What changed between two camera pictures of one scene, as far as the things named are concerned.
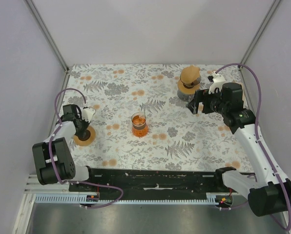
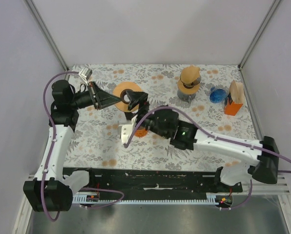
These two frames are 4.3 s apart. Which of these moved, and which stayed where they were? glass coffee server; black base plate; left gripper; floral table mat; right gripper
Moved: right gripper; left gripper
Stayed: glass coffee server; floral table mat; black base plate
